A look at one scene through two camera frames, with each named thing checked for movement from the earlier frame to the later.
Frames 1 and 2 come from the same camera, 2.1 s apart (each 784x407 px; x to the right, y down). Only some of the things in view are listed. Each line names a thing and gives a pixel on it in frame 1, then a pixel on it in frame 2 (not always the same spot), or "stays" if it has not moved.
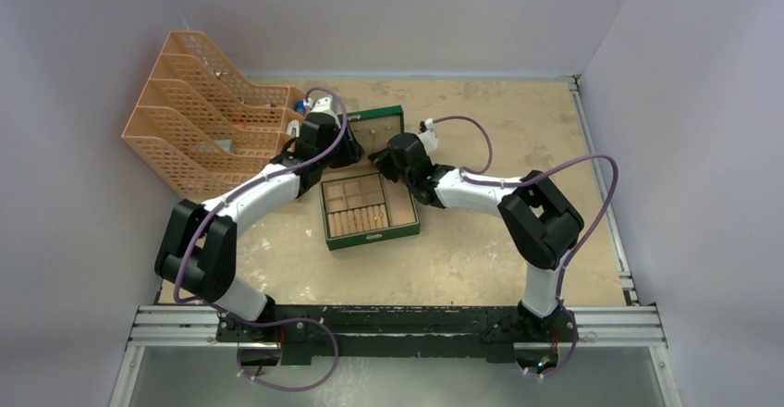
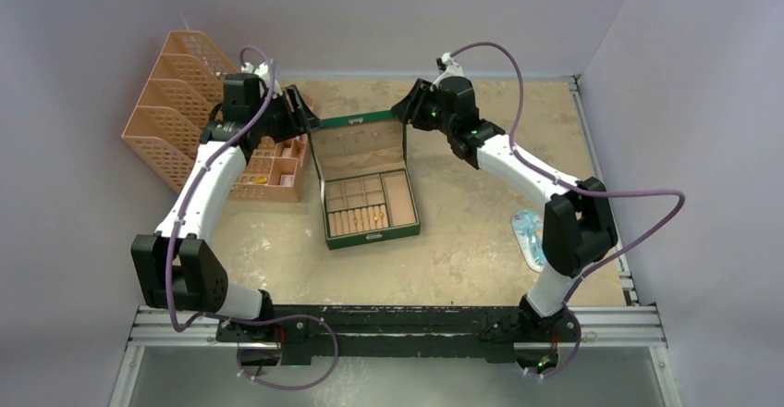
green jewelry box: (361, 203) stays
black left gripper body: (340, 153) to (279, 122)
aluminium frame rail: (631, 325) stays
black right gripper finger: (387, 165) to (409, 109)
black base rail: (398, 334) stays
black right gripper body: (404, 178) to (431, 117)
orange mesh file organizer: (204, 129) stays
